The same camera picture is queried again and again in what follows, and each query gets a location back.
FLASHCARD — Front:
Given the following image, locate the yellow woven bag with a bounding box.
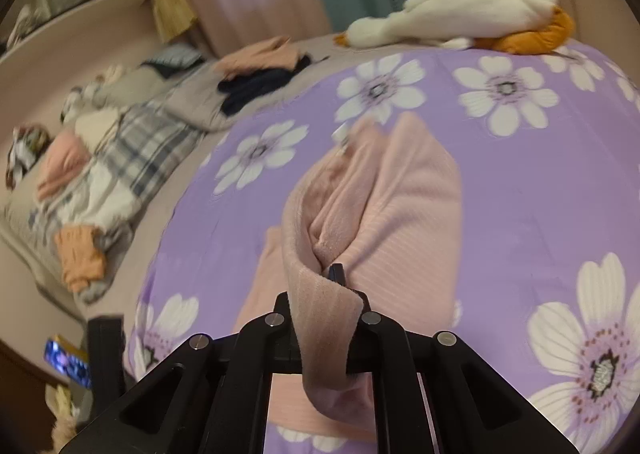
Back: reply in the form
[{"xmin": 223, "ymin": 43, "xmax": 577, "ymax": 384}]
[{"xmin": 151, "ymin": 0, "xmax": 199, "ymax": 43}]

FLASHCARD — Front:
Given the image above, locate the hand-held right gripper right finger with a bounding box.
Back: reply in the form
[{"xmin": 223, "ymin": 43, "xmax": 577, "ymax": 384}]
[{"xmin": 327, "ymin": 263, "xmax": 581, "ymax": 454}]

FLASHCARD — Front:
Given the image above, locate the peach garment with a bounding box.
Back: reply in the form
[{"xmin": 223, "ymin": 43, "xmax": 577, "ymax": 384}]
[{"xmin": 214, "ymin": 36, "xmax": 301, "ymax": 76}]

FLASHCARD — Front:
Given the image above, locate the white goose plush toy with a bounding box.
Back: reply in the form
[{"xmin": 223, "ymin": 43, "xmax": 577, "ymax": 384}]
[{"xmin": 334, "ymin": 0, "xmax": 577, "ymax": 55}]

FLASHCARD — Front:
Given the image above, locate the grey plaid blanket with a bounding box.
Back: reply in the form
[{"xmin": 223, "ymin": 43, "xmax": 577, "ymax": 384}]
[{"xmin": 30, "ymin": 101, "xmax": 207, "ymax": 255}]

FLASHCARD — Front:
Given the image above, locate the navy garment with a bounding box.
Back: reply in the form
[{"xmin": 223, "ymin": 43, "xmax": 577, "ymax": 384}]
[{"xmin": 217, "ymin": 53, "xmax": 313, "ymax": 117}]

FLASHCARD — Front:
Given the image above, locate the grey blue folded cloth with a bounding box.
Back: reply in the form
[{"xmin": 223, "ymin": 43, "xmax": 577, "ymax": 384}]
[{"xmin": 141, "ymin": 44, "xmax": 207, "ymax": 71}]

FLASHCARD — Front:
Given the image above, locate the orange striped cloth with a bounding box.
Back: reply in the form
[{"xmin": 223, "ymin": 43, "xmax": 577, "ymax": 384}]
[{"xmin": 54, "ymin": 225, "xmax": 109, "ymax": 293}]

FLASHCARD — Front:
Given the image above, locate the black white patterned cloth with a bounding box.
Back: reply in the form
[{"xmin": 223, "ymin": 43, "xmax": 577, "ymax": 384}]
[{"xmin": 5, "ymin": 125, "xmax": 52, "ymax": 191}]

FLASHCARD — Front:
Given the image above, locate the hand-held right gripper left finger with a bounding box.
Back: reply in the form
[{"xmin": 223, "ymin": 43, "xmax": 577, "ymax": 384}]
[{"xmin": 60, "ymin": 291, "xmax": 303, "ymax": 454}]

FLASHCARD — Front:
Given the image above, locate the purple floral blanket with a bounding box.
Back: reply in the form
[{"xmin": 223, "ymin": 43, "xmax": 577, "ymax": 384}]
[{"xmin": 127, "ymin": 46, "xmax": 640, "ymax": 454}]

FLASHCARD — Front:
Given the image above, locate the pink striped knit top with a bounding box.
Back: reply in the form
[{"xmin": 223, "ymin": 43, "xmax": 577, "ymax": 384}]
[{"xmin": 245, "ymin": 111, "xmax": 463, "ymax": 440}]

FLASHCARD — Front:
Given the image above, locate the beige quilt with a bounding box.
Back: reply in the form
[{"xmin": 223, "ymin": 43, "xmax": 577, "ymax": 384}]
[{"xmin": 0, "ymin": 34, "xmax": 351, "ymax": 317}]

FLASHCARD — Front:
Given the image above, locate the pink folded cloth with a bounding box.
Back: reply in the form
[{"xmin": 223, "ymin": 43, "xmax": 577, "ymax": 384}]
[{"xmin": 36, "ymin": 130, "xmax": 94, "ymax": 201}]

